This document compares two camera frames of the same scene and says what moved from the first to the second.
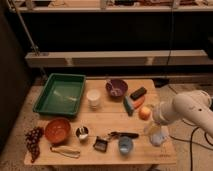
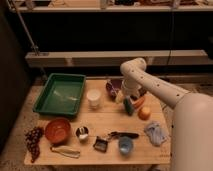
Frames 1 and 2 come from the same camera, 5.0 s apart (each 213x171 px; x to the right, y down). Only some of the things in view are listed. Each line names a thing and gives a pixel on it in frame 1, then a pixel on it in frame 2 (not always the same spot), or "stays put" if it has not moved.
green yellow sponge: (129, 106) stays put
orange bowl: (57, 130) stays put
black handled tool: (118, 135) stays put
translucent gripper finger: (149, 106) -> (119, 97)
